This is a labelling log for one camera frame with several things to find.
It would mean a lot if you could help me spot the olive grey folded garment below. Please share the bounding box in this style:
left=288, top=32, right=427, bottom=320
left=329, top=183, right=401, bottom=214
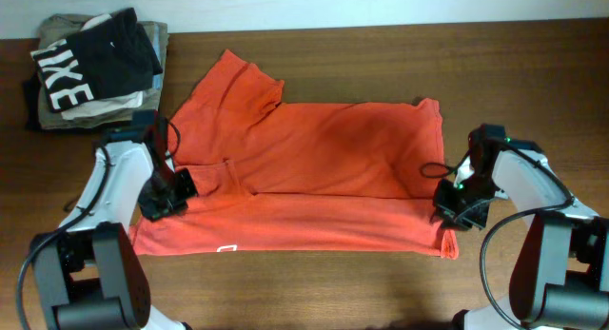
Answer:
left=36, top=13, right=170, bottom=131

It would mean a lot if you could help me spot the black shirt white lettering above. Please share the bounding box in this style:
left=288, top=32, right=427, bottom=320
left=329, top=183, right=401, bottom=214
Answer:
left=30, top=8, right=163, bottom=113

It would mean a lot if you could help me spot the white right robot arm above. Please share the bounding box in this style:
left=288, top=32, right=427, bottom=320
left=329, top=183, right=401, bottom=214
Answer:
left=433, top=124, right=608, bottom=329

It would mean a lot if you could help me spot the light blue folded garment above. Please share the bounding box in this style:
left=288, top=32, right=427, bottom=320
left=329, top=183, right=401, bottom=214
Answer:
left=152, top=26, right=162, bottom=89

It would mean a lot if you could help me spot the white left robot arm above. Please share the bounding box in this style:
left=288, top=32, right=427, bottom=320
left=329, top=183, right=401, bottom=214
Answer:
left=15, top=110, right=197, bottom=330

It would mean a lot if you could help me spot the orange FRAM t-shirt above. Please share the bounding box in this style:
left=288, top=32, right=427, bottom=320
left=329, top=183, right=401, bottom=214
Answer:
left=129, top=51, right=459, bottom=259

